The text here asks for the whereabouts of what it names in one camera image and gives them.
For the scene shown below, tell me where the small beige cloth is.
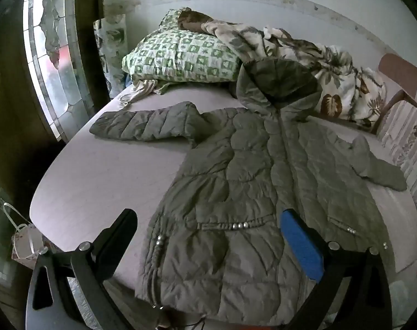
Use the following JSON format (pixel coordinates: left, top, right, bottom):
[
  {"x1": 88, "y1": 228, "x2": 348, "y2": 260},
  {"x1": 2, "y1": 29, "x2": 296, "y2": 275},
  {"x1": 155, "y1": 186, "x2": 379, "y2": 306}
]
[{"x1": 118, "y1": 79, "x2": 158, "y2": 106}]

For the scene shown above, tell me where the brown cloth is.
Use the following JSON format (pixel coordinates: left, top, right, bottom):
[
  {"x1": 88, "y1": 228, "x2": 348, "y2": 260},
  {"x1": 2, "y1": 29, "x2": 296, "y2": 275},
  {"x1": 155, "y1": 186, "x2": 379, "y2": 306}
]
[{"x1": 177, "y1": 10, "x2": 223, "y2": 35}]

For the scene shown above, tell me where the bed with pink sheet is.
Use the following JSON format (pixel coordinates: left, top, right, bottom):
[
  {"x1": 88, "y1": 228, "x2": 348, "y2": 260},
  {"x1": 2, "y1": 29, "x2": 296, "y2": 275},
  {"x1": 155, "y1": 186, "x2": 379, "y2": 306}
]
[{"x1": 29, "y1": 82, "x2": 417, "y2": 330}]

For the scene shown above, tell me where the leaf print blanket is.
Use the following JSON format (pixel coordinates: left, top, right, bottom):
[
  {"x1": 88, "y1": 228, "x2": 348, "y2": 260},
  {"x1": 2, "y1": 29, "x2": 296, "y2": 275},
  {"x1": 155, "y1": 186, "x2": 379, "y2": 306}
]
[{"x1": 202, "y1": 21, "x2": 388, "y2": 128}]

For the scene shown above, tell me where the olive quilted hooded jacket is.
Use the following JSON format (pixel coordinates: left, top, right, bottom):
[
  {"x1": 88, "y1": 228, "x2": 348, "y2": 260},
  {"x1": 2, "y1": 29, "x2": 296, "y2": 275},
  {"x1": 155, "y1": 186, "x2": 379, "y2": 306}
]
[{"x1": 89, "y1": 58, "x2": 408, "y2": 329}]

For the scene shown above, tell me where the leaded glass window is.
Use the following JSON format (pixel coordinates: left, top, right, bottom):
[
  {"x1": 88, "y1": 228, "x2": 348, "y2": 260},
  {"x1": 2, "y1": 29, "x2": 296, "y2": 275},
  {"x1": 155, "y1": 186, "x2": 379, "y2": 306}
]
[{"x1": 22, "y1": 0, "x2": 96, "y2": 142}]

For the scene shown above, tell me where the floral print bag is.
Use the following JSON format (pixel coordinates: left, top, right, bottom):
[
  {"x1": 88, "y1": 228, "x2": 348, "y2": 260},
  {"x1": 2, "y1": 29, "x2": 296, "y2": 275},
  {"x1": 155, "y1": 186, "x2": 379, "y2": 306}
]
[{"x1": 93, "y1": 14, "x2": 127, "y2": 100}]

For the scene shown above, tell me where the paper bag with white handles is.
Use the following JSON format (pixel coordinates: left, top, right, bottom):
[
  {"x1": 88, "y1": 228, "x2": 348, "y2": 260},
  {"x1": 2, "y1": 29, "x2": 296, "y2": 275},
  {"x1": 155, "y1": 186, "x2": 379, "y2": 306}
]
[{"x1": 3, "y1": 202, "x2": 51, "y2": 271}]

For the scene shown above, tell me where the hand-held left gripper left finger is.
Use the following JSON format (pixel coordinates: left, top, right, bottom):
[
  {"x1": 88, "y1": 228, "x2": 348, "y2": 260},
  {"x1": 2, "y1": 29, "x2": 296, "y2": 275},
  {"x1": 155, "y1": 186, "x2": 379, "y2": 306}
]
[{"x1": 26, "y1": 208, "x2": 138, "y2": 330}]

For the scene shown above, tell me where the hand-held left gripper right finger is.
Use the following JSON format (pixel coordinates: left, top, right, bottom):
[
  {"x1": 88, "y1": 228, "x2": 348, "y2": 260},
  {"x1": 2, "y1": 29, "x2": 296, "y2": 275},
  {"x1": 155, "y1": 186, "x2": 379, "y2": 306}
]
[{"x1": 279, "y1": 208, "x2": 393, "y2": 330}]

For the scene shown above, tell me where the green checked pillow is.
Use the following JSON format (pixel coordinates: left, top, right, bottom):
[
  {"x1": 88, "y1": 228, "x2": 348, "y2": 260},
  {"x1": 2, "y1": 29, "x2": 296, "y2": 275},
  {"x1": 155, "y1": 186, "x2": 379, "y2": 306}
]
[
  {"x1": 122, "y1": 28, "x2": 243, "y2": 84},
  {"x1": 159, "y1": 7, "x2": 190, "y2": 31}
]

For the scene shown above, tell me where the wooden armchair with striped cushion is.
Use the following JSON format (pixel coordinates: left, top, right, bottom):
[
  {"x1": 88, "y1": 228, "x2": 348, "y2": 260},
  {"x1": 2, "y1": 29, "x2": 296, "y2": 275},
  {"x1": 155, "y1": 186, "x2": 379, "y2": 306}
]
[{"x1": 369, "y1": 53, "x2": 417, "y2": 215}]

